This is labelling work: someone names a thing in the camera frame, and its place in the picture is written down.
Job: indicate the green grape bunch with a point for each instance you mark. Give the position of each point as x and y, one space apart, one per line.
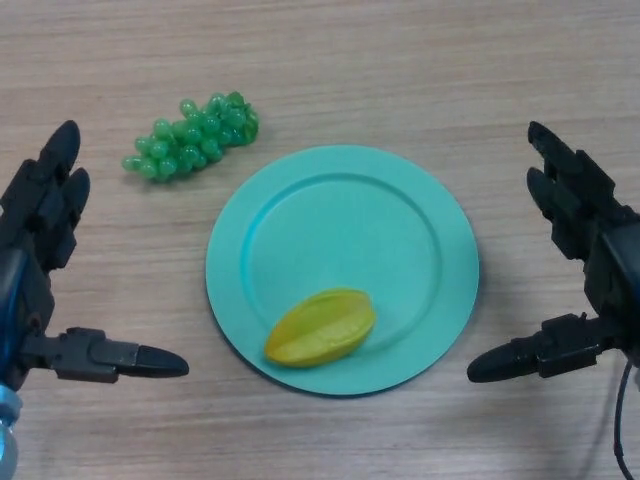
192 137

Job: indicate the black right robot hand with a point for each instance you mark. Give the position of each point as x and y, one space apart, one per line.
595 240

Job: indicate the teal round plate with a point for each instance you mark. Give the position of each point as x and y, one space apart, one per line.
342 235

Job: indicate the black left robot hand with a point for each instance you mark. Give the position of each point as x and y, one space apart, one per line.
25 300

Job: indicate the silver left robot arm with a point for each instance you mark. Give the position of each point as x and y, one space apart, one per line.
7 435

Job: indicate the yellow starfruit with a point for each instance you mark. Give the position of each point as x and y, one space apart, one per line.
320 327

